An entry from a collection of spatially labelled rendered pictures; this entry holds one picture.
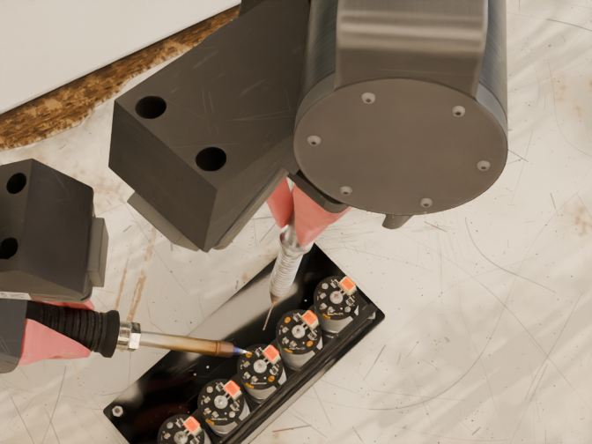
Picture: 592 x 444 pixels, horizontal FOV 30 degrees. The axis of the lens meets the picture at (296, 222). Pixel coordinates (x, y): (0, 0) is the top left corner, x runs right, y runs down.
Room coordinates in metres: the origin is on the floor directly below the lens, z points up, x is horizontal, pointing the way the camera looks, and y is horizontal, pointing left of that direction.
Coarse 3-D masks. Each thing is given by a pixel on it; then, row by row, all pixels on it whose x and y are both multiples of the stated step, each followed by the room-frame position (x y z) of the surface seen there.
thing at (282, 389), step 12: (360, 312) 0.15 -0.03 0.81; (372, 312) 0.15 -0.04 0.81; (348, 324) 0.15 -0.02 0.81; (360, 324) 0.15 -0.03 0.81; (336, 336) 0.14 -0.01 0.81; (348, 336) 0.14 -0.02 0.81; (324, 348) 0.14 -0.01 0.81; (312, 360) 0.13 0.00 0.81; (300, 372) 0.13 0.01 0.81; (276, 384) 0.12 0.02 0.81; (288, 384) 0.12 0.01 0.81; (276, 396) 0.11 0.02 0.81; (264, 408) 0.11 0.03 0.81; (240, 420) 0.10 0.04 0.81; (252, 420) 0.10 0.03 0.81; (240, 432) 0.10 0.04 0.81
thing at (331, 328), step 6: (330, 294) 0.17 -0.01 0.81; (330, 300) 0.16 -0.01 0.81; (336, 300) 0.16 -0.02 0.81; (342, 300) 0.16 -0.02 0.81; (318, 312) 0.16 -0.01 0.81; (354, 312) 0.16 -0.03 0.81; (318, 318) 0.16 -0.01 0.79; (324, 318) 0.15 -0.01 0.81; (348, 318) 0.15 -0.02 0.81; (324, 324) 0.15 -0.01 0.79; (330, 324) 0.15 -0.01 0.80; (336, 324) 0.15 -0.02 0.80; (342, 324) 0.15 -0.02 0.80; (324, 330) 0.15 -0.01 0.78; (330, 330) 0.15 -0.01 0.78; (336, 330) 0.15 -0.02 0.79; (330, 336) 0.15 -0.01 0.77
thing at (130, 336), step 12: (120, 324) 0.15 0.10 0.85; (132, 324) 0.15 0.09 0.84; (120, 336) 0.15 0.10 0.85; (132, 336) 0.15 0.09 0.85; (144, 336) 0.15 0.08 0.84; (156, 336) 0.15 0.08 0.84; (168, 336) 0.15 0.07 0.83; (180, 336) 0.15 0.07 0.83; (120, 348) 0.14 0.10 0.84; (132, 348) 0.14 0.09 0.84; (168, 348) 0.14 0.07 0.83; (180, 348) 0.14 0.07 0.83; (192, 348) 0.14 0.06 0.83; (204, 348) 0.14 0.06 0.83; (216, 348) 0.14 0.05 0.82; (228, 348) 0.14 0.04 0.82
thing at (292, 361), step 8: (288, 320) 0.15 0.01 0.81; (296, 328) 0.15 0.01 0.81; (304, 328) 0.15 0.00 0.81; (296, 336) 0.14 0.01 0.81; (304, 336) 0.14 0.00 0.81; (320, 344) 0.14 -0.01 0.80; (280, 352) 0.14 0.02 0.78; (288, 352) 0.14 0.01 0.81; (312, 352) 0.14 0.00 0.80; (288, 360) 0.14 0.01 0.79; (296, 360) 0.14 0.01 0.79; (304, 360) 0.14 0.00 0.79; (296, 368) 0.14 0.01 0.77
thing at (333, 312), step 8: (328, 280) 0.17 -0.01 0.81; (336, 280) 0.17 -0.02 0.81; (320, 288) 0.17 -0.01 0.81; (328, 288) 0.17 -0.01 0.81; (336, 288) 0.17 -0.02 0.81; (320, 296) 0.17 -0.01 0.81; (328, 296) 0.17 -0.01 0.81; (344, 296) 0.16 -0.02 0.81; (352, 296) 0.16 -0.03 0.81; (320, 304) 0.16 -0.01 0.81; (328, 304) 0.16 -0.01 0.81; (344, 304) 0.16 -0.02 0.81; (352, 304) 0.16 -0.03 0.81; (320, 312) 0.16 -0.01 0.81; (328, 312) 0.16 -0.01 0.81; (336, 312) 0.16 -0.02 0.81; (344, 312) 0.16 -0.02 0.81; (352, 312) 0.15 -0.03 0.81; (336, 320) 0.15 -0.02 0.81
